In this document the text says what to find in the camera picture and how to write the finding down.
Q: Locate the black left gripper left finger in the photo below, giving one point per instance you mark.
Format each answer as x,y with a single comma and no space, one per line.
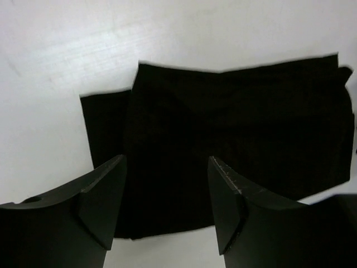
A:
72,225

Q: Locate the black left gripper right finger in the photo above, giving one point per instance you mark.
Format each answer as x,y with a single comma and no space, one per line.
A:
258,228

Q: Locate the black skirt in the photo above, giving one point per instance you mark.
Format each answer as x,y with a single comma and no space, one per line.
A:
288,127

